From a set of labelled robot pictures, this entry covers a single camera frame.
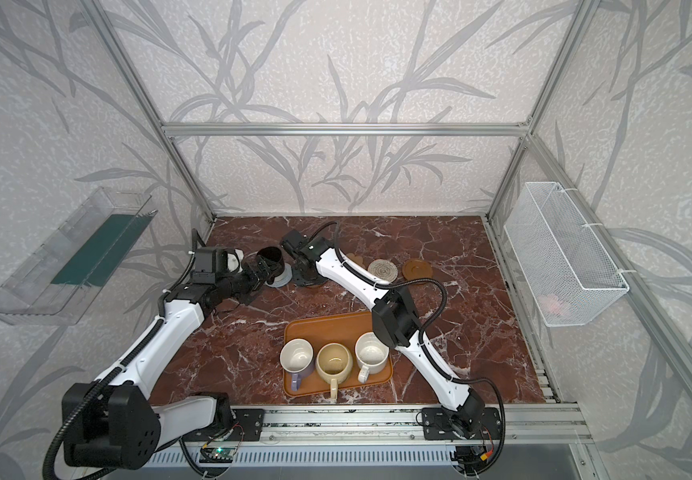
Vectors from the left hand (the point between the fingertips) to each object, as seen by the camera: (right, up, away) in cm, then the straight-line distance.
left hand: (278, 265), depth 82 cm
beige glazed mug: (+16, -27, 0) cm, 32 cm away
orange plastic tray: (+10, -21, +8) cm, 24 cm away
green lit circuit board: (-12, -45, -11) cm, 47 cm away
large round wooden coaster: (+43, -3, +23) cm, 49 cm away
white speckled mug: (+26, -26, +2) cm, 37 cm away
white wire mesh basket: (+67, 0, -21) cm, 70 cm away
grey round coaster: (-4, -6, +17) cm, 18 cm away
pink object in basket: (+71, -9, -10) cm, 72 cm away
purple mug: (+5, -26, +1) cm, 27 cm away
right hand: (+5, -3, +11) cm, 13 cm away
